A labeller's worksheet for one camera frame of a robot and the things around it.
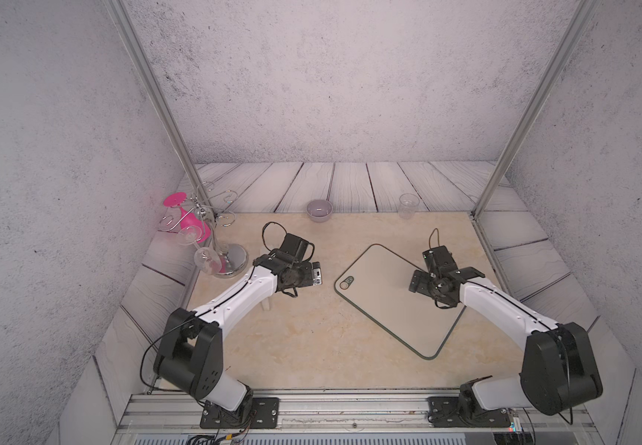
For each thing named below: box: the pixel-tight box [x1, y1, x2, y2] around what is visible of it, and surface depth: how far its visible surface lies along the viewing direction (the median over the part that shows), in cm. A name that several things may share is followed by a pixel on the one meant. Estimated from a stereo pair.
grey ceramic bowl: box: [306, 199, 334, 223], surface depth 121 cm
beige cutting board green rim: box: [333, 243, 466, 360], surface depth 92 cm
